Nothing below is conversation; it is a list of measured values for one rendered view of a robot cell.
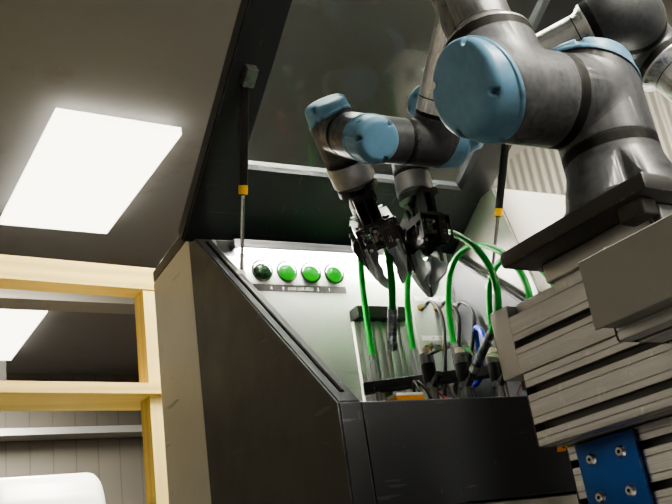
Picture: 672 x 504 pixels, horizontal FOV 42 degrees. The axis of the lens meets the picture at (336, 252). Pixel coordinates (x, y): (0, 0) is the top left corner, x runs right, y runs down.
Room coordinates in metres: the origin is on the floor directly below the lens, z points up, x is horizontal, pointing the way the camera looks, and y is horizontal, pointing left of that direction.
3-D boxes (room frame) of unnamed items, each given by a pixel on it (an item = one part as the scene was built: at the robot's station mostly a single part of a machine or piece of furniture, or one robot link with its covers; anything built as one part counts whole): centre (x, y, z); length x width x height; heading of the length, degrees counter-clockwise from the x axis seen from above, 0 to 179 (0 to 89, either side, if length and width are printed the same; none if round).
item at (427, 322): (2.03, -0.22, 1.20); 0.13 x 0.03 x 0.31; 120
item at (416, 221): (1.62, -0.18, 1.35); 0.09 x 0.08 x 0.12; 30
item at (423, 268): (1.61, -0.16, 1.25); 0.06 x 0.03 x 0.09; 30
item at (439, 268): (1.63, -0.19, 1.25); 0.06 x 0.03 x 0.09; 30
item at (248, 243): (1.91, -0.01, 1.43); 0.54 x 0.03 x 0.02; 120
